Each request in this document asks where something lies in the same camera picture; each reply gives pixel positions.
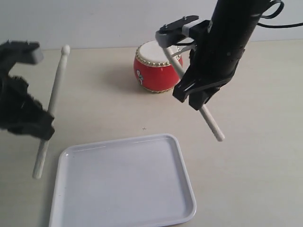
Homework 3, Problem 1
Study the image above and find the small red drum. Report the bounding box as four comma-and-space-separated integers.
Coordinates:
133, 40, 179, 93

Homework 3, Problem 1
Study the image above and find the wooden drumstick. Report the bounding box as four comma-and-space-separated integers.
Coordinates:
163, 48, 225, 141
32, 45, 71, 179

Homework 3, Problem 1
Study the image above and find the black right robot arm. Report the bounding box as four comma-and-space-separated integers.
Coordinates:
173, 0, 270, 110

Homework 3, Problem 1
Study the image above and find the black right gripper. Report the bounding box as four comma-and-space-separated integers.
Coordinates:
173, 47, 245, 111

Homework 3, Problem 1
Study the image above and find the white plastic tray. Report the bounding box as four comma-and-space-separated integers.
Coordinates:
49, 134, 196, 227

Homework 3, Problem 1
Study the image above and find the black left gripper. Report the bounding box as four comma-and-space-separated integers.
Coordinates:
0, 73, 55, 140

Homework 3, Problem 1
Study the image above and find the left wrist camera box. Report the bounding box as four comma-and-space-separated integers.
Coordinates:
0, 40, 44, 74

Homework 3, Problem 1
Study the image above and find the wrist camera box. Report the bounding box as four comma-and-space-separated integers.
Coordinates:
0, 40, 44, 74
155, 15, 210, 48

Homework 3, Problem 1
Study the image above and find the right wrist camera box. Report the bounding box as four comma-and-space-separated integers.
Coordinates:
155, 15, 210, 48

